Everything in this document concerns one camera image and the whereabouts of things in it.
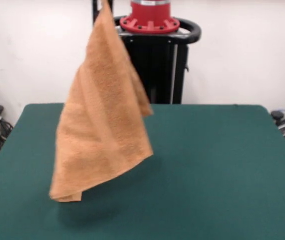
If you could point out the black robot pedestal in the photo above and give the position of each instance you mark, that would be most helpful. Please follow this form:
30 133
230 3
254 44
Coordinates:
162 62

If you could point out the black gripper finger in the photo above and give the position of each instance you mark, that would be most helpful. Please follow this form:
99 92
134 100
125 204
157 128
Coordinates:
110 5
95 12

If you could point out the tan terry towel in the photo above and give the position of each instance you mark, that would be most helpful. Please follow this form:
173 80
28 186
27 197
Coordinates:
102 120

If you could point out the dark green table cloth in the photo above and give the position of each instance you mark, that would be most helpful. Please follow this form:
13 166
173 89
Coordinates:
207 175

